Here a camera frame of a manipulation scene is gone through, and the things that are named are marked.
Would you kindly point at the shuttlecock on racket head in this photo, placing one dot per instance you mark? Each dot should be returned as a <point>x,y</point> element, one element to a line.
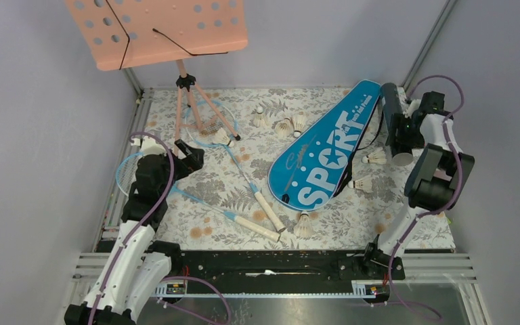
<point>220,137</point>

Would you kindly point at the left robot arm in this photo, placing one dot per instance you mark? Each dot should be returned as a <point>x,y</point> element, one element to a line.
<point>138,262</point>

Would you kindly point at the blue racket left side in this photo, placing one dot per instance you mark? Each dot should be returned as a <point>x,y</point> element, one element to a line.
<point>126,174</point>

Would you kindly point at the black front rail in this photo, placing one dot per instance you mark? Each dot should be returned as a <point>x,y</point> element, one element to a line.
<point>281,272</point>

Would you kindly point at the shuttlecock upright back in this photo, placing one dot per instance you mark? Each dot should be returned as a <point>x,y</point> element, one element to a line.
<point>259,119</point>

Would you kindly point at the shuttlecock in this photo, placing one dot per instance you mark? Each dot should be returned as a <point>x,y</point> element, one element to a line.
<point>298,125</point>
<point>259,119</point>
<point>220,137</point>
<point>363,184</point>
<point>284,127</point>
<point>378,156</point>
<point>303,228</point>

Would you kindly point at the pink music stand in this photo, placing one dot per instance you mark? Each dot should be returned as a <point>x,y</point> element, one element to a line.
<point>127,34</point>

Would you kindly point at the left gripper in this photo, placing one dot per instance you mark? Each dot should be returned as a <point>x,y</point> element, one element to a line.
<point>192,162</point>

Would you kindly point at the blue racket near stand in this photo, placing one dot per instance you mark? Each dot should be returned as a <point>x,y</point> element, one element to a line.
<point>224,148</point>

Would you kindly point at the black shuttlecock tube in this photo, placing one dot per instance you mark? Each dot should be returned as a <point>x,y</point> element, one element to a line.
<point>399,140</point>

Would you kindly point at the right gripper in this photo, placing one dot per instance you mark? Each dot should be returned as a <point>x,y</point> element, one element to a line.
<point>399,120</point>

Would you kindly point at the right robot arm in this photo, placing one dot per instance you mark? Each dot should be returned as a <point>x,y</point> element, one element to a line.
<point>433,186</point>

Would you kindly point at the blue racket cover bag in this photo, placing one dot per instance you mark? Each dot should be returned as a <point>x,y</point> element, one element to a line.
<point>312,170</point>

